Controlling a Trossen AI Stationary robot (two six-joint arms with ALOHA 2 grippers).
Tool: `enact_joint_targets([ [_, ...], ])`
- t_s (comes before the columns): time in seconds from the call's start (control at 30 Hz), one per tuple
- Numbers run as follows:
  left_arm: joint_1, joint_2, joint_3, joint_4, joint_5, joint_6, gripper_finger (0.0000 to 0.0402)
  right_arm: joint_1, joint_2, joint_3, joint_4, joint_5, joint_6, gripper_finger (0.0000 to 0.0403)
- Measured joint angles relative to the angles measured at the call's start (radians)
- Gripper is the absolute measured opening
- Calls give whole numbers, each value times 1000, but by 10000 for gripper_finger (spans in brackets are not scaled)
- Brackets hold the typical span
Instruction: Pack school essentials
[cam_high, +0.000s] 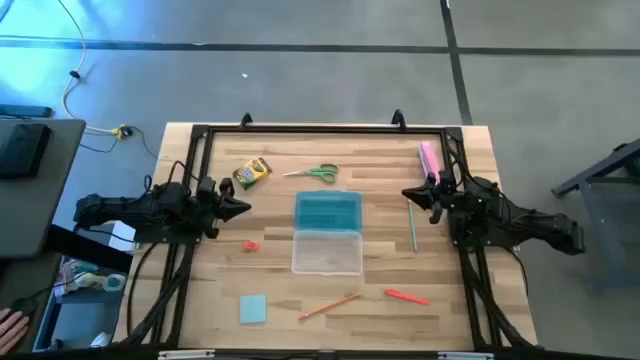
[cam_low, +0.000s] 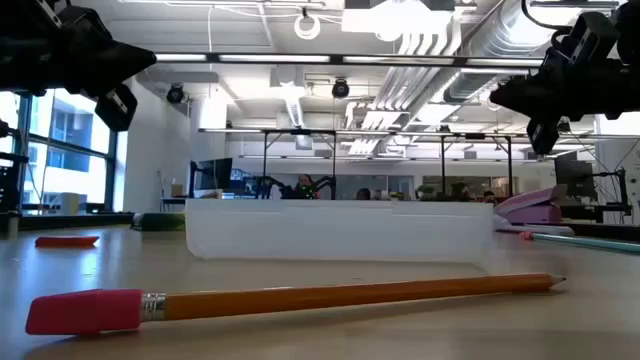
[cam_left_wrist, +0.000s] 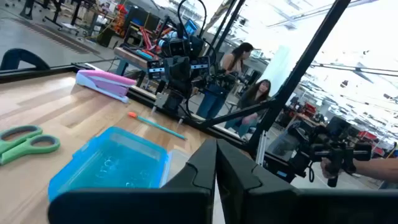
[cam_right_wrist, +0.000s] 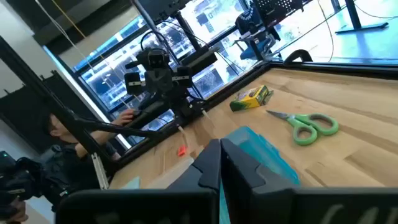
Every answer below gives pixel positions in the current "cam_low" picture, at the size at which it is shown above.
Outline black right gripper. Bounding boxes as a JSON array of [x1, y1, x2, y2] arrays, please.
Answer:
[[489, 49, 626, 156]]

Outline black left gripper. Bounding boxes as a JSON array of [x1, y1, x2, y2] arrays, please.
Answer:
[[19, 29, 158, 133]]

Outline green yellow crayon box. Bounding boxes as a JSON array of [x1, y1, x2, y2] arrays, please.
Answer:
[[130, 212, 187, 233]]

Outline teal pencil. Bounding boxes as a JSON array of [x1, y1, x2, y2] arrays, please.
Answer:
[[519, 230, 640, 255]]

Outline small red eraser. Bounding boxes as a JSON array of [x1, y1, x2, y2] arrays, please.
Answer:
[[34, 235, 101, 249]]

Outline orange pencil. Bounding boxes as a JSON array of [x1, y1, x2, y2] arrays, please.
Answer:
[[24, 272, 568, 337]]

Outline black computer monitor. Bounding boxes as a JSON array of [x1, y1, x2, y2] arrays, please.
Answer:
[[192, 157, 234, 192], [553, 151, 598, 200]]

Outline pink stapler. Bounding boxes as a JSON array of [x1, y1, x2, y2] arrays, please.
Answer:
[[493, 183, 576, 238]]

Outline white bin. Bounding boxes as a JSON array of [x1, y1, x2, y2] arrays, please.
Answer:
[[60, 192, 82, 216]]

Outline grey cup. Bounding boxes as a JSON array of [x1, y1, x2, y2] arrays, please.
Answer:
[[0, 210, 21, 240]]

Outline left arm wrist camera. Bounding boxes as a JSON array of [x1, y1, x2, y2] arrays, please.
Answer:
[[29, 0, 115, 49]]

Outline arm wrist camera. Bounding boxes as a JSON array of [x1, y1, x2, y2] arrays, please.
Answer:
[[548, 12, 622, 69], [29, 0, 115, 49]]

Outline silver ventilation duct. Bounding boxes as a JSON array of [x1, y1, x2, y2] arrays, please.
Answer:
[[439, 0, 559, 104]]

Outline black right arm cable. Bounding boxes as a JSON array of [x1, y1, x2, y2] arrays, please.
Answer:
[[520, 0, 574, 51]]

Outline black background rig frame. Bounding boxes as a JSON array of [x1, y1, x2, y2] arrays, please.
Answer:
[[439, 133, 514, 199], [259, 128, 338, 201]]

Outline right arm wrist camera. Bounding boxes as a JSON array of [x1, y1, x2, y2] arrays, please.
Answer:
[[548, 12, 622, 69]]

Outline dark window frame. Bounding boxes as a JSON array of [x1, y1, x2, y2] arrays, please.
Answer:
[[0, 89, 120, 216]]

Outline white coiled cable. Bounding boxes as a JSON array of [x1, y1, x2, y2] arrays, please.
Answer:
[[293, 12, 322, 42]]

